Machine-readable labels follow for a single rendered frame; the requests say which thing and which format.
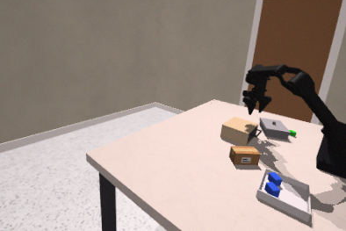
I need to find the small green block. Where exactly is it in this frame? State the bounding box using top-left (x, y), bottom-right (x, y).
top-left (289, 130), bottom-right (297, 137)

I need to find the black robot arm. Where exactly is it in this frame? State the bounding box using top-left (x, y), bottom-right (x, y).
top-left (246, 64), bottom-right (346, 156)

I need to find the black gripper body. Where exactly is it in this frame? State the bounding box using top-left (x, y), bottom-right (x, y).
top-left (242, 86), bottom-right (271, 105)

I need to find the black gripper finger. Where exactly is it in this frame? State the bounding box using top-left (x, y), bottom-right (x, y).
top-left (245, 103), bottom-right (256, 115)
top-left (258, 101), bottom-right (270, 113)

